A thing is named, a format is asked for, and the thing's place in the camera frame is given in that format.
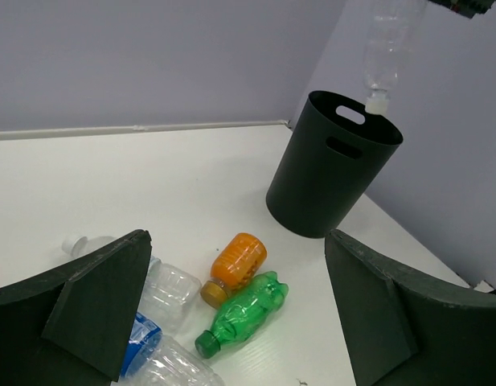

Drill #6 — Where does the clear bottle white cap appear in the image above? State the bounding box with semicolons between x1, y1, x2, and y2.
363;0;427;115

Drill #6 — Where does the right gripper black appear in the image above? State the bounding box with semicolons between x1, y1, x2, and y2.
430;0;493;18

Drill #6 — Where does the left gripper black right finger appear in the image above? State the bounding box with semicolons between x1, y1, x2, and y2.
325;230;496;385

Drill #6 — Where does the green plastic bottle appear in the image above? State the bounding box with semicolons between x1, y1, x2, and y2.
195;271;289;359

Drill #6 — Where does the clear bottle green white label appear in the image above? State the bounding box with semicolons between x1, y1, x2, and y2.
61;234;201;336

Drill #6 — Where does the black plastic bin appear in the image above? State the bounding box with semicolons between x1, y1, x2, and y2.
266;91;404;238

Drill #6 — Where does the orange plastic bottle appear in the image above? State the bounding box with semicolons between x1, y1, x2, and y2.
200;232;268;309

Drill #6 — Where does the clear bottle blue label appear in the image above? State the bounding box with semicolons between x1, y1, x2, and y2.
117;312;224;386

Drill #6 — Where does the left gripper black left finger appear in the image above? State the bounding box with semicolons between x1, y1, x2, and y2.
0;229;152;385

